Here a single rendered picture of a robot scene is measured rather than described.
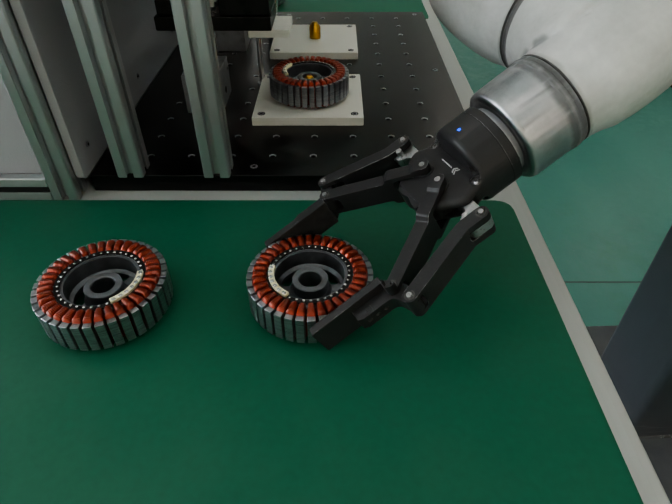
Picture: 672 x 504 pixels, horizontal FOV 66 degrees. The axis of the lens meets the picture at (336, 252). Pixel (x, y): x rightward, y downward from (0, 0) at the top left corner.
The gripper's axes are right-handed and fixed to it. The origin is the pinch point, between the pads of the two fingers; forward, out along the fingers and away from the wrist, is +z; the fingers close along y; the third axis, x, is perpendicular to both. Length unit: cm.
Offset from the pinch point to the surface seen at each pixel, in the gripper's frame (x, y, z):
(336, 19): -17, 69, -28
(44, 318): 11.4, 3.5, 18.4
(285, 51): -7, 53, -14
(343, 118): -6.9, 26.7, -13.5
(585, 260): -122, 50, -58
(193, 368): 3.6, -3.4, 11.3
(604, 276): -122, 42, -58
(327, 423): -0.4, -12.3, 4.3
